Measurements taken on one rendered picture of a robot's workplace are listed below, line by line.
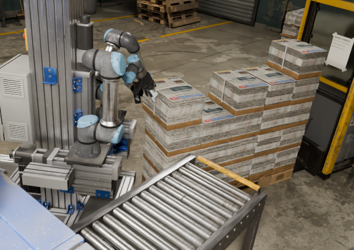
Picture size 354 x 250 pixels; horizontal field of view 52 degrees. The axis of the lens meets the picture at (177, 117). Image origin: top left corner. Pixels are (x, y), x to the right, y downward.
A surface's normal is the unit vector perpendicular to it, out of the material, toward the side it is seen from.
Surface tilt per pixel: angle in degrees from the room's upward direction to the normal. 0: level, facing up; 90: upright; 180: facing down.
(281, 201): 0
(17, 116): 90
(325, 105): 90
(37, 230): 0
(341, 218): 0
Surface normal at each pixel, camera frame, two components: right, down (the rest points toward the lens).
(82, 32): -0.08, 0.45
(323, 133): -0.86, 0.15
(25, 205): 0.10, -0.88
